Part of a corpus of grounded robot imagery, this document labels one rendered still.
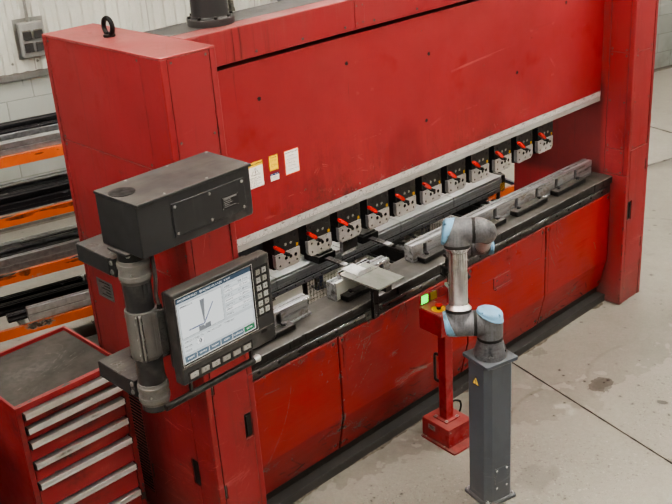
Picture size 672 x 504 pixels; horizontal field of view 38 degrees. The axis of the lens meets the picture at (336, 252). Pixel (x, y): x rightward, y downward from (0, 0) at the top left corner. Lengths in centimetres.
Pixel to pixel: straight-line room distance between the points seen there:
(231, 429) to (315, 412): 62
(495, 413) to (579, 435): 90
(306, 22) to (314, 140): 53
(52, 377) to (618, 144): 369
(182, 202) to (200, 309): 40
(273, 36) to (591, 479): 262
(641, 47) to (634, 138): 56
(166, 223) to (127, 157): 72
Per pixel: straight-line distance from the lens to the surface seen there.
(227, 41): 405
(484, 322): 441
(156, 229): 332
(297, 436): 479
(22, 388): 429
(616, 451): 532
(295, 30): 428
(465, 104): 523
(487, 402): 457
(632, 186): 645
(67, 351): 450
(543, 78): 577
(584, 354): 613
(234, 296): 359
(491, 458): 474
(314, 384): 474
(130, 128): 393
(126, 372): 378
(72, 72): 420
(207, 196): 342
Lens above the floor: 306
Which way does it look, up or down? 24 degrees down
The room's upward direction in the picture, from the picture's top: 4 degrees counter-clockwise
